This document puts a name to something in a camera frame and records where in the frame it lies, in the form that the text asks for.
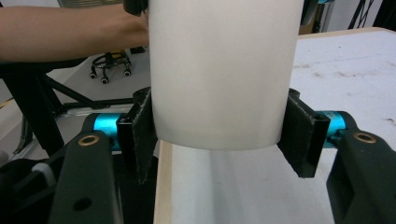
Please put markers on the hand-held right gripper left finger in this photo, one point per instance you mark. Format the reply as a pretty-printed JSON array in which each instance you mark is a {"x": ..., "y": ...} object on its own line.
[{"x": 84, "y": 180}]

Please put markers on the single white paper cup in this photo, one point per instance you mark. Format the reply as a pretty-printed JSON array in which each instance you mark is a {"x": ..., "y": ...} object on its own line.
[{"x": 224, "y": 74}]

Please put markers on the black wheeled chair base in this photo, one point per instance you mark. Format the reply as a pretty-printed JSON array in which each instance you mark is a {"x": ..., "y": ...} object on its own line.
[{"x": 109, "y": 65}]

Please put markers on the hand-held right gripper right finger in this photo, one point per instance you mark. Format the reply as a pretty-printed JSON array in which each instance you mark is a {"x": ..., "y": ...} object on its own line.
[{"x": 367, "y": 174}]

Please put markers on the black metal frame stand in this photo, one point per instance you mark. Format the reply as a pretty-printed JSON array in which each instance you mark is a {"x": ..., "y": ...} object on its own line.
[{"x": 34, "y": 102}]

